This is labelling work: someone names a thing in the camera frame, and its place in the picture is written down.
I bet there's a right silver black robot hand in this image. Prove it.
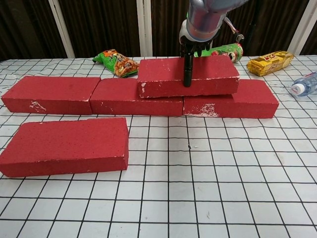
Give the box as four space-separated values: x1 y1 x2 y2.
178 19 213 88

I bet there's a red brick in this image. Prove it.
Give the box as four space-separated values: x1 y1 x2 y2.
1 76 102 116
182 79 280 119
137 55 240 99
89 78 184 117
0 117 129 178

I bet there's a green chips can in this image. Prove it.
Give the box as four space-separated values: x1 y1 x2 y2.
193 43 245 64

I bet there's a green snack bag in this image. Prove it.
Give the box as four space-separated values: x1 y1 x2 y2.
93 49 139 79

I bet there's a yellow biscuit pack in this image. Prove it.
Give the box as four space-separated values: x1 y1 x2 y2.
246 51 295 77

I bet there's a clear water bottle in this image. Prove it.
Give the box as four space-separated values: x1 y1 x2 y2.
288 70 317 97

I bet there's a white black checkered tablecloth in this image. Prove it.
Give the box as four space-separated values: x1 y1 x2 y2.
0 55 317 238

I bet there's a right arm wrist cable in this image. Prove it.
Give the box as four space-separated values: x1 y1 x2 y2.
222 16 245 43

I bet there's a white metal frame post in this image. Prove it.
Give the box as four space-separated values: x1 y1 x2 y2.
288 0 317 56
48 0 75 59
136 0 153 58

